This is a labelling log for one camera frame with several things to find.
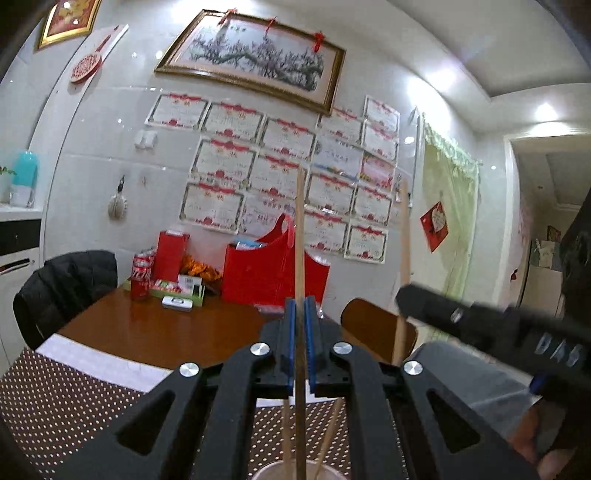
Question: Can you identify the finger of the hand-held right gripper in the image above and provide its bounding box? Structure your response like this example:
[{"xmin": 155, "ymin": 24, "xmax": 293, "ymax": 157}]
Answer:
[{"xmin": 396, "ymin": 282, "xmax": 514, "ymax": 352}]

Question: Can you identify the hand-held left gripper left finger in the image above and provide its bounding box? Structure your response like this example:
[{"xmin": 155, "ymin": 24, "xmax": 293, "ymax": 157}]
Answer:
[{"xmin": 53, "ymin": 298, "xmax": 296, "ymax": 480}]

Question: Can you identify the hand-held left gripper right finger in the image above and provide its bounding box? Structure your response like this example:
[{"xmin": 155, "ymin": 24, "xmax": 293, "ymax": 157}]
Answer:
[{"xmin": 305, "ymin": 298, "xmax": 539, "ymax": 480}]

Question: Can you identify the light wooden chopstick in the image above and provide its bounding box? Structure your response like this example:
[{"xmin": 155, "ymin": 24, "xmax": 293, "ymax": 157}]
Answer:
[
  {"xmin": 281, "ymin": 399, "xmax": 293, "ymax": 480},
  {"xmin": 295, "ymin": 167, "xmax": 309, "ymax": 480},
  {"xmin": 315, "ymin": 399, "xmax": 345, "ymax": 480},
  {"xmin": 392, "ymin": 179, "xmax": 413, "ymax": 365}
]

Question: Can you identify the pink cup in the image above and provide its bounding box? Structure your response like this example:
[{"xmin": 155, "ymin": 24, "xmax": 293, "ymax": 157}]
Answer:
[{"xmin": 246, "ymin": 458, "xmax": 346, "ymax": 480}]

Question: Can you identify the person's right hand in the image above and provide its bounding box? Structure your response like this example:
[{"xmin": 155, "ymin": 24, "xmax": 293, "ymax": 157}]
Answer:
[{"xmin": 508, "ymin": 401, "xmax": 563, "ymax": 468}]

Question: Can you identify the brown wooden chair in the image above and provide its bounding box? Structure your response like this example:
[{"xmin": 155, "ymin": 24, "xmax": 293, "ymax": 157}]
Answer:
[{"xmin": 341, "ymin": 298, "xmax": 417, "ymax": 365}]

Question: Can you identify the grey fabric seat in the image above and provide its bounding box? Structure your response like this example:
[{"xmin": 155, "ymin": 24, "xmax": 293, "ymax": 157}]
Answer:
[{"xmin": 406, "ymin": 340, "xmax": 542, "ymax": 441}]

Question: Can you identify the red gift bag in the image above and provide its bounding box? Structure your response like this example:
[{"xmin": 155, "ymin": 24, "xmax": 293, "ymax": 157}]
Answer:
[{"xmin": 223, "ymin": 213, "xmax": 331, "ymax": 311}]

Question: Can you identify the red paper decoration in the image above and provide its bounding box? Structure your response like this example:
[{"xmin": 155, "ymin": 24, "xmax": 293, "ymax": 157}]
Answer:
[{"xmin": 420, "ymin": 202, "xmax": 450, "ymax": 253}]

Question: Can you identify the pale green curtain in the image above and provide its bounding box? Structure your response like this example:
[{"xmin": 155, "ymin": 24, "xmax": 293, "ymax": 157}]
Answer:
[{"xmin": 418, "ymin": 121, "xmax": 482, "ymax": 302}]

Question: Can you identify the orange snack bag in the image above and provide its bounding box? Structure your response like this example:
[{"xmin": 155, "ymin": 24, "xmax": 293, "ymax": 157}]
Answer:
[{"xmin": 180, "ymin": 255, "xmax": 223, "ymax": 283}]

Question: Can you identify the small white box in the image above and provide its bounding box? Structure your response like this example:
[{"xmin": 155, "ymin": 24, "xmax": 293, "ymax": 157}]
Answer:
[{"xmin": 161, "ymin": 295, "xmax": 195, "ymax": 313}]

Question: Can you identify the green and white box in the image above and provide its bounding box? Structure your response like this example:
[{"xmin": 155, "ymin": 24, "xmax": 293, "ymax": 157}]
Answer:
[{"xmin": 150, "ymin": 274, "xmax": 206, "ymax": 308}]

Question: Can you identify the red upright box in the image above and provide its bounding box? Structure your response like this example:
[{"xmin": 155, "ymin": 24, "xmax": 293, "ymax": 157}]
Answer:
[{"xmin": 156, "ymin": 229, "xmax": 191, "ymax": 283}]

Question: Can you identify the hanging gourd ornament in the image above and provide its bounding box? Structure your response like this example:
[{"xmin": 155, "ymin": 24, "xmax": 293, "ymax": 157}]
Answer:
[{"xmin": 107, "ymin": 175, "xmax": 129, "ymax": 220}]

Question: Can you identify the brown dotted table mat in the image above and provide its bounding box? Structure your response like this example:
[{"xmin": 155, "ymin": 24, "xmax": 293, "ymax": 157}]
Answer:
[{"xmin": 0, "ymin": 333, "xmax": 409, "ymax": 480}]

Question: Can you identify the black puffer jacket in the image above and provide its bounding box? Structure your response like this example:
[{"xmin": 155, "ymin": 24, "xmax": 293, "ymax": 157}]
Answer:
[{"xmin": 13, "ymin": 250, "xmax": 119, "ymax": 350}]

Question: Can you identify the white cabinet with black drawer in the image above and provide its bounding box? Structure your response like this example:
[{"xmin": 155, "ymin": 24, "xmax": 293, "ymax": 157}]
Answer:
[{"xmin": 0, "ymin": 205, "xmax": 45, "ymax": 346}]

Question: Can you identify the framed blossom painting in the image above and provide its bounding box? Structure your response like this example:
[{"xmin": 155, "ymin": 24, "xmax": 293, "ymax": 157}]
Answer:
[{"xmin": 154, "ymin": 9, "xmax": 347, "ymax": 116}]

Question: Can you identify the turquoise thermos jug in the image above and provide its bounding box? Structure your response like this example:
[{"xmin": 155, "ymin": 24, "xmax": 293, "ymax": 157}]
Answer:
[{"xmin": 9, "ymin": 150, "xmax": 39, "ymax": 208}]

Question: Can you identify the red round hanging ornament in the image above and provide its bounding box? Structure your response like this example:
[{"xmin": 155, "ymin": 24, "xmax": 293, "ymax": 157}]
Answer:
[{"xmin": 70, "ymin": 25, "xmax": 129, "ymax": 85}]

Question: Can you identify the gold framed red picture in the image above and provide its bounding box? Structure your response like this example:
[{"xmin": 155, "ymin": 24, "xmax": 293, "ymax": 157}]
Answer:
[{"xmin": 36, "ymin": 0, "xmax": 103, "ymax": 51}]

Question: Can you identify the wall of framed certificates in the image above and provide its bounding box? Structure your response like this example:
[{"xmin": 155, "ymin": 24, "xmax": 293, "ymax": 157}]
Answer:
[{"xmin": 144, "ymin": 92, "xmax": 402, "ymax": 265}]

